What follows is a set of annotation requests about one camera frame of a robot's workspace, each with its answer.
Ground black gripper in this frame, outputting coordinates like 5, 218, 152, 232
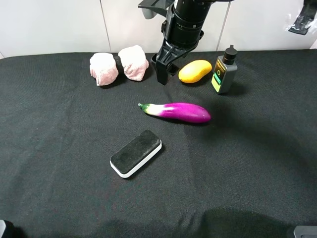
151, 0, 213, 85

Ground purple eggplant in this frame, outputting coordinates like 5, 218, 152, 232
138, 103, 211, 123

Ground yellow mango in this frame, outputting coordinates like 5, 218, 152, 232
178, 60, 212, 84

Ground pink towel with black band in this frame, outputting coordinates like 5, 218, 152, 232
90, 45, 149, 86

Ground grey bottle with black cap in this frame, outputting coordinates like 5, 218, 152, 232
211, 45, 237, 94

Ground black and white eraser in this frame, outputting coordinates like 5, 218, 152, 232
110, 130, 162, 179

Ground black tablecloth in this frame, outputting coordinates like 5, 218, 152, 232
0, 50, 317, 238

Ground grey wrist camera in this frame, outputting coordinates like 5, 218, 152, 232
138, 0, 174, 19

